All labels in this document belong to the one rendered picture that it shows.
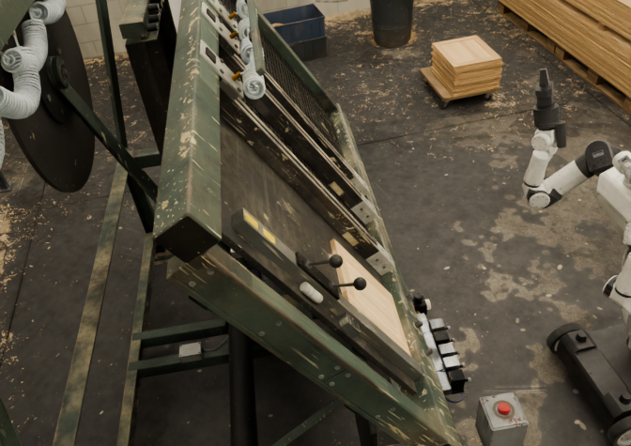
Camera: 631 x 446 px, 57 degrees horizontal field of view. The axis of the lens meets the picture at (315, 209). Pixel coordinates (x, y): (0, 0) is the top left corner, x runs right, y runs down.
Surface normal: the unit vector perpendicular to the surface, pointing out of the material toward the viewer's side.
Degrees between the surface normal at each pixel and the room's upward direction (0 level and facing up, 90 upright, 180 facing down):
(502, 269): 0
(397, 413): 90
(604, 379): 0
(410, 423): 90
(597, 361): 0
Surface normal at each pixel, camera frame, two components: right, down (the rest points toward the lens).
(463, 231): -0.09, -0.76
